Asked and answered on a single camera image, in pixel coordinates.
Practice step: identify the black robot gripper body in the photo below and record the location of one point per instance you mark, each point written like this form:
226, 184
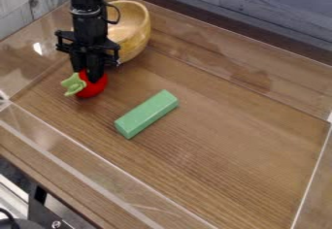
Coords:
87, 37

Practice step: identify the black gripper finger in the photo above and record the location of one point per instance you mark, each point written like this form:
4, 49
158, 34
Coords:
77, 59
95, 68

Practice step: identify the red plush strawberry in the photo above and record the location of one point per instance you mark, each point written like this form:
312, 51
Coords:
79, 86

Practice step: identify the wooden bowl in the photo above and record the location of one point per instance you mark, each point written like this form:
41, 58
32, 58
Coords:
129, 33

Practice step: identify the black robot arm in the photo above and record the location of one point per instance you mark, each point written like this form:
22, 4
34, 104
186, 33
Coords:
96, 5

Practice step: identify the green rectangular block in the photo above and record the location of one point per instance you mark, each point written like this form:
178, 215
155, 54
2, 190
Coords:
146, 113

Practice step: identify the clear acrylic tray wall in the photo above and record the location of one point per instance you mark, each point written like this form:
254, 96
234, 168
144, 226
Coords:
225, 163

